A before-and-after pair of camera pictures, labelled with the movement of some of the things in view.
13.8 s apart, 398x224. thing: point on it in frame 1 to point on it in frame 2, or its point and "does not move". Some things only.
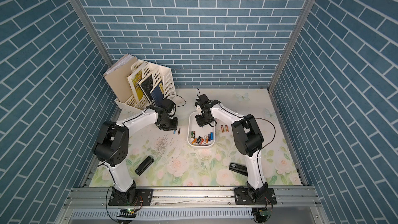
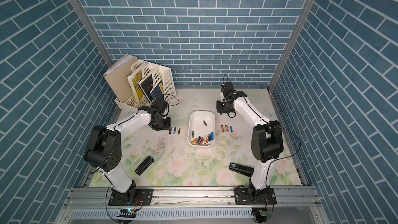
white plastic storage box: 199,136 does not move
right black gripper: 200,123 to 218,103
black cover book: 146,85 does not move
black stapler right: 238,168 does not move
